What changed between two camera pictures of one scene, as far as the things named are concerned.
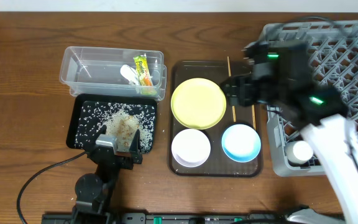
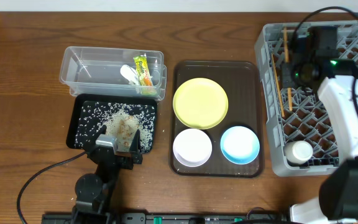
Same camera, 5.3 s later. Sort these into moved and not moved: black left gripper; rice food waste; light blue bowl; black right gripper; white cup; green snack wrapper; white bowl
Moved: black right gripper
Not moved: rice food waste; green snack wrapper; white bowl; white cup; black left gripper; light blue bowl
